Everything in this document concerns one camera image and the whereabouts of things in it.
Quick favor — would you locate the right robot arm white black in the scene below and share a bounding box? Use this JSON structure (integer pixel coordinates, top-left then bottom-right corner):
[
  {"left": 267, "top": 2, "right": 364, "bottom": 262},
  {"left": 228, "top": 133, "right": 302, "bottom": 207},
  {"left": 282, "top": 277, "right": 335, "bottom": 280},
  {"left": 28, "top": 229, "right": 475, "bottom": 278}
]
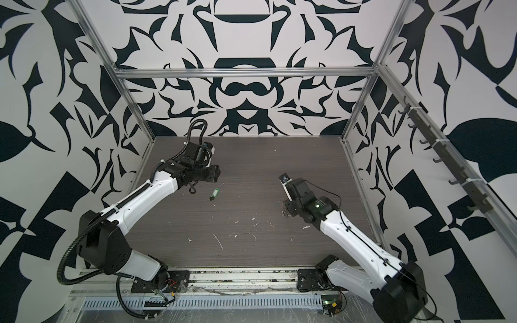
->
[{"left": 280, "top": 174, "right": 428, "bottom": 322}]

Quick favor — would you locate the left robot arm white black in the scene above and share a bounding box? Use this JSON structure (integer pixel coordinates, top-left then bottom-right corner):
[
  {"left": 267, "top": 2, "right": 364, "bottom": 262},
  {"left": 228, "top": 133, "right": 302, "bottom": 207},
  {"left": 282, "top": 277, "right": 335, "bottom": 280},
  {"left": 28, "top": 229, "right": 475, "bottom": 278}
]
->
[{"left": 75, "top": 142, "right": 220, "bottom": 281}]

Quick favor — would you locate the small electronics board green led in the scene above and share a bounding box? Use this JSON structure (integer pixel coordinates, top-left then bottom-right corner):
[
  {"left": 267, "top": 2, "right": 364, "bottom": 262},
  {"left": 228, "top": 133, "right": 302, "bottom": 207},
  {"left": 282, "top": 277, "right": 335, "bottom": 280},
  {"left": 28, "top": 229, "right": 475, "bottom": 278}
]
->
[{"left": 322, "top": 294, "right": 347, "bottom": 317}]

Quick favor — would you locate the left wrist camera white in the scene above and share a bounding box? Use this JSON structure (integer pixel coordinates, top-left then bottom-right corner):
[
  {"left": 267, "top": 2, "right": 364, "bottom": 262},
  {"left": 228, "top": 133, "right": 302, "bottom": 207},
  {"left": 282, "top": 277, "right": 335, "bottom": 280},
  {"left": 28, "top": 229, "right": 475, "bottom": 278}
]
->
[{"left": 201, "top": 142, "right": 215, "bottom": 167}]

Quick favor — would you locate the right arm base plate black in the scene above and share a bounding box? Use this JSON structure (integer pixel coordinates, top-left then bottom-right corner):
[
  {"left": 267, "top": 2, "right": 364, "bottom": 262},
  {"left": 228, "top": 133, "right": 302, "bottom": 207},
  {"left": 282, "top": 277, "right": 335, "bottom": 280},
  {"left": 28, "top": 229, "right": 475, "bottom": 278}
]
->
[{"left": 296, "top": 269, "right": 347, "bottom": 293}]

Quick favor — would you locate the black corrugated cable conduit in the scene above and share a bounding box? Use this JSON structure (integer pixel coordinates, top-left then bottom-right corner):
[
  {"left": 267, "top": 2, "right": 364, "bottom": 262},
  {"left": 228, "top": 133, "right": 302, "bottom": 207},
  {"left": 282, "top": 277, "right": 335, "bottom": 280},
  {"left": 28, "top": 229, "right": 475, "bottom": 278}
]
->
[{"left": 56, "top": 118, "right": 209, "bottom": 320}]

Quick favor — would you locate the white slotted cable duct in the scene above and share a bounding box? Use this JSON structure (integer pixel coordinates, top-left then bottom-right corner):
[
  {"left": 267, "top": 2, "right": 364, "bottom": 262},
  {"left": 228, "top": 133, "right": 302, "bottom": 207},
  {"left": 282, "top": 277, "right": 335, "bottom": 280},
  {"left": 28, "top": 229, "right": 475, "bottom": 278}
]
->
[{"left": 82, "top": 294, "right": 323, "bottom": 310}]

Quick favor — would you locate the aluminium front rail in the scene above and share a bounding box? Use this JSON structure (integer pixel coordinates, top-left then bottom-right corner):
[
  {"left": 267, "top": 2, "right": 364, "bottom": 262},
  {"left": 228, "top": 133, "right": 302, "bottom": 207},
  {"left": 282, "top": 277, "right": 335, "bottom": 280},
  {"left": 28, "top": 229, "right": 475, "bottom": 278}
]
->
[{"left": 70, "top": 265, "right": 415, "bottom": 297}]

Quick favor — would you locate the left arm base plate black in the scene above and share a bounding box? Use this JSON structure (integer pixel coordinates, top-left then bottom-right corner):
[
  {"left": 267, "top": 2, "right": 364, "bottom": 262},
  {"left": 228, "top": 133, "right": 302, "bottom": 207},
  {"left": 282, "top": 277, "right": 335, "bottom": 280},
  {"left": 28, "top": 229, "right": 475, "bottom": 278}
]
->
[{"left": 131, "top": 270, "right": 191, "bottom": 293}]

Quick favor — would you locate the grey wall hook rack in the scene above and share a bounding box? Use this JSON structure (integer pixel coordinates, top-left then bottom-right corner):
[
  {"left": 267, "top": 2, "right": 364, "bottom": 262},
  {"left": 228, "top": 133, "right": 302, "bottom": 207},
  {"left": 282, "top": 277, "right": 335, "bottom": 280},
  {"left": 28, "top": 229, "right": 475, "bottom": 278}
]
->
[{"left": 399, "top": 96, "right": 494, "bottom": 213}]

